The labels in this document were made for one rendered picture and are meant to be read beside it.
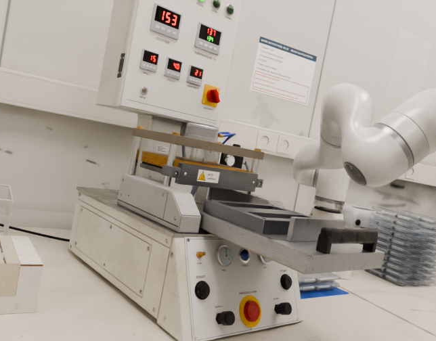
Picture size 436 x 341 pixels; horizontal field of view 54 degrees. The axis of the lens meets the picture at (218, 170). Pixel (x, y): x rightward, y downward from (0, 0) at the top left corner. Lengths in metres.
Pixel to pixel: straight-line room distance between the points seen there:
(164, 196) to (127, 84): 0.34
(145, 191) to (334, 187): 0.54
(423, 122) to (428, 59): 1.67
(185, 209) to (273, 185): 1.02
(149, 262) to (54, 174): 0.67
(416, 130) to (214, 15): 0.66
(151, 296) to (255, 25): 1.18
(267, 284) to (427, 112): 0.46
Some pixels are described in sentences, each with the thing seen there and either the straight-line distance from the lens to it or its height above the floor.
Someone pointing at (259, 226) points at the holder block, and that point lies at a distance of 0.74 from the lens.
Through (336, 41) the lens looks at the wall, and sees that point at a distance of 2.00.
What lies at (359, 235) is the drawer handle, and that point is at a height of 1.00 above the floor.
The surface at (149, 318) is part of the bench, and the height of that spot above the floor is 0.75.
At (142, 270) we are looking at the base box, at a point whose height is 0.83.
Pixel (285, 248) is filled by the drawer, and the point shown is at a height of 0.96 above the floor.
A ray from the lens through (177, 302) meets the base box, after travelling 0.80.
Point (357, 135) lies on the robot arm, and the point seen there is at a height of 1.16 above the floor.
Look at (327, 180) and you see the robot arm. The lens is 1.21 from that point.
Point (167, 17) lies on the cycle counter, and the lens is 1.14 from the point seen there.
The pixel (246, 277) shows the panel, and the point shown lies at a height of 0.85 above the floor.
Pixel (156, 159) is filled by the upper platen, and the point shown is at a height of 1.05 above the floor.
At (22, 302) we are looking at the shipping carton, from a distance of 0.85.
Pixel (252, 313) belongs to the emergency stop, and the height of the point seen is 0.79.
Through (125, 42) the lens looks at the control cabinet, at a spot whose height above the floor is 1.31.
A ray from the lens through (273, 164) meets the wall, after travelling 1.79.
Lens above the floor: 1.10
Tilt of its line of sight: 3 degrees down
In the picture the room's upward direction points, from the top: 11 degrees clockwise
